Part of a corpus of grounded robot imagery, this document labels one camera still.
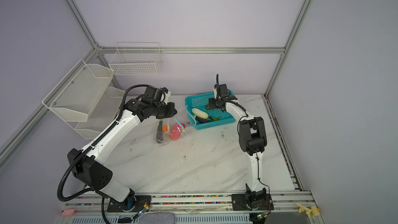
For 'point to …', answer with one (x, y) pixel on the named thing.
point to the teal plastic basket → (200, 101)
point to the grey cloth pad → (156, 218)
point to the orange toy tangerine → (164, 128)
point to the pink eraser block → (68, 212)
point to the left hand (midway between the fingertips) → (176, 112)
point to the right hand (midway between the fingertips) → (212, 101)
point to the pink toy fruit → (178, 126)
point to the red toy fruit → (174, 135)
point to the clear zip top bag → (168, 130)
